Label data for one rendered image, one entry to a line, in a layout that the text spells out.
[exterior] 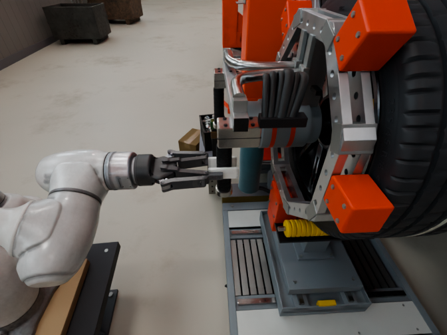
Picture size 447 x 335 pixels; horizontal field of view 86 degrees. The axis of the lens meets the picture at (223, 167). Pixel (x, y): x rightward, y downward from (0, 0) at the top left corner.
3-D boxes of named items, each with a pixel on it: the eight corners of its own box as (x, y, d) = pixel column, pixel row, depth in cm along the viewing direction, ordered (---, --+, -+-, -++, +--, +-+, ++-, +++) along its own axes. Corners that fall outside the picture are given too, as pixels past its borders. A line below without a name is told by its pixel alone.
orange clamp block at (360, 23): (379, 72, 44) (419, 31, 35) (336, 72, 43) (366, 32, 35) (370, 40, 46) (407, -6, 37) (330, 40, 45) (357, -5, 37)
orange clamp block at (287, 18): (314, 28, 70) (312, -1, 71) (287, 28, 70) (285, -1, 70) (305, 42, 77) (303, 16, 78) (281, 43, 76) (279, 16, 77)
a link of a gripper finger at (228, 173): (207, 167, 55) (207, 169, 55) (238, 166, 55) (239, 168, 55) (208, 177, 57) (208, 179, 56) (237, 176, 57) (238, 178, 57)
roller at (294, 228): (363, 237, 83) (370, 226, 79) (279, 240, 82) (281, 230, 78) (355, 223, 87) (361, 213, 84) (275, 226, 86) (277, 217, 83)
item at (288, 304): (364, 312, 101) (373, 302, 95) (279, 317, 100) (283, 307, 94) (320, 218, 140) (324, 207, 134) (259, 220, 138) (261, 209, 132)
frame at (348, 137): (322, 258, 67) (428, 38, 32) (299, 259, 66) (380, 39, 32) (278, 147, 109) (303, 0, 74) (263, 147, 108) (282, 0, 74)
